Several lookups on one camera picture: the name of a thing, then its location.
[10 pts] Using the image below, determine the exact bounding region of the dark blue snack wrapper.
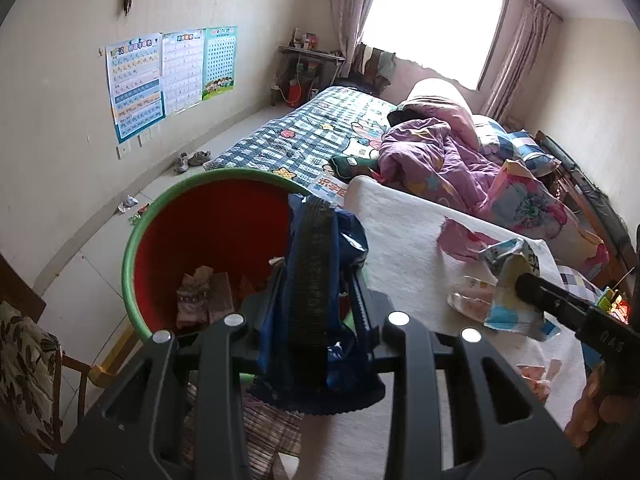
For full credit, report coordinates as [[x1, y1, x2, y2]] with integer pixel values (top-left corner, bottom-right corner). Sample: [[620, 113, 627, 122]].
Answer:
[[252, 194, 385, 416]]

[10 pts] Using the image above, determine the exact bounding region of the white blue snack bag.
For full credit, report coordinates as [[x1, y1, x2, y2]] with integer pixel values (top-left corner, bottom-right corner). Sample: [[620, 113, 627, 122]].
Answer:
[[480, 237, 560, 342]]

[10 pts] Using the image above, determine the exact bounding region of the person right hand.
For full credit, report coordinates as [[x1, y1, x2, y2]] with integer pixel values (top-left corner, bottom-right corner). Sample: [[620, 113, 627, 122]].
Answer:
[[564, 362, 639, 450]]

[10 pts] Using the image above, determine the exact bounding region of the checkered patchwork blanket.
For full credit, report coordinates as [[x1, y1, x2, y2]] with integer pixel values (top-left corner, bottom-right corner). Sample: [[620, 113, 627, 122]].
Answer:
[[558, 266, 602, 304]]

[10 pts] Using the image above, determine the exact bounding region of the white towel mat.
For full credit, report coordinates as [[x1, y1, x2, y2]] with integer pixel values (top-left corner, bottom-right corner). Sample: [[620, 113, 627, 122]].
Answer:
[[296, 177, 586, 479]]

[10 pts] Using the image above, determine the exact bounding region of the pink crumpled wrapper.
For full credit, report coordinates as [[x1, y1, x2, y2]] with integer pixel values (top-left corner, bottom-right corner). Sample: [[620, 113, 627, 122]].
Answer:
[[437, 218, 498, 262]]

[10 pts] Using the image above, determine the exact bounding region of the wooden headboard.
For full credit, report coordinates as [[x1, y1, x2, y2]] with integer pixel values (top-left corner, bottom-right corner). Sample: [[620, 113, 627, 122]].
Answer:
[[534, 130, 638, 296]]

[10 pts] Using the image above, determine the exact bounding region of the red bin green rim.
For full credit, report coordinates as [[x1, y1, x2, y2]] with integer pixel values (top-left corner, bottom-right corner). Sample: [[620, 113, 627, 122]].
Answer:
[[122, 168, 309, 341]]

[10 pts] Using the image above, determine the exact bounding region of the floral pink blanket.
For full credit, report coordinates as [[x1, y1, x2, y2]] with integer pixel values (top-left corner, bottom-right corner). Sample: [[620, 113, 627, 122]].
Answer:
[[477, 160, 610, 278]]

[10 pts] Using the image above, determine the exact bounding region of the purple pink quilt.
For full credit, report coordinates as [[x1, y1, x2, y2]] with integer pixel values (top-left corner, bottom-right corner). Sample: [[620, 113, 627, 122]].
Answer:
[[378, 110, 500, 214]]

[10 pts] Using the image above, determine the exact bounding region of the blue plaid pillow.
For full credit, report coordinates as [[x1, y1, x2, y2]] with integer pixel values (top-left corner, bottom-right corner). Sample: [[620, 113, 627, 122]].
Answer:
[[472, 115, 561, 178]]

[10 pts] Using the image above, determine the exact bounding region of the blue plaid bed sheet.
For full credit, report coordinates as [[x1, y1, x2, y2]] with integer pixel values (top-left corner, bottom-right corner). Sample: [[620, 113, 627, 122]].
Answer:
[[204, 87, 394, 186]]

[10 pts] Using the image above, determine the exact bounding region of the pink rolled pillow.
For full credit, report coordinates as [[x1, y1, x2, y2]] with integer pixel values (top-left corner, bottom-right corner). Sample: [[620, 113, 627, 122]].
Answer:
[[394, 78, 480, 151]]

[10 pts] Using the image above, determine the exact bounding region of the pair of shoes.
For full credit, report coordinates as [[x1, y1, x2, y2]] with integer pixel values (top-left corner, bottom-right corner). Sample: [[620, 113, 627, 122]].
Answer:
[[174, 151, 210, 174]]

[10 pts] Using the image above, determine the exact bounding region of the right window curtain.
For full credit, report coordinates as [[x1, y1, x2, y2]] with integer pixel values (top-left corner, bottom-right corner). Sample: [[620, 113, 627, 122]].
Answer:
[[483, 0, 560, 124]]

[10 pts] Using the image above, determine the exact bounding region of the wooden chair floral cushion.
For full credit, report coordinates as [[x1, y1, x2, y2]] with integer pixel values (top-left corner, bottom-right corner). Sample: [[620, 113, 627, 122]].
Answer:
[[1, 260, 90, 455]]

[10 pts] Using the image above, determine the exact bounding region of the small cluttered side table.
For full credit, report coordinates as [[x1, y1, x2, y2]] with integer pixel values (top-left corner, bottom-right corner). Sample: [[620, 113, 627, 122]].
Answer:
[[270, 27, 346, 108]]

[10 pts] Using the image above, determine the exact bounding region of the green number chart poster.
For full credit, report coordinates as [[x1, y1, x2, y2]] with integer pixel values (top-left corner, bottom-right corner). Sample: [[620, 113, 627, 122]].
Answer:
[[202, 26, 238, 100]]

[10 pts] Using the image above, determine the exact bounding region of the white learning chart poster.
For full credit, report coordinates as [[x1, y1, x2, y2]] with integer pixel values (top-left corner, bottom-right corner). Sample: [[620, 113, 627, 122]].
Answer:
[[162, 28, 205, 115]]

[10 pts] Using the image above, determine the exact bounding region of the blue learning chart poster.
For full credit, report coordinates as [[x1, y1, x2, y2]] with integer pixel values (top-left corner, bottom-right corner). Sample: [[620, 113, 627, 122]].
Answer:
[[105, 32, 165, 144]]

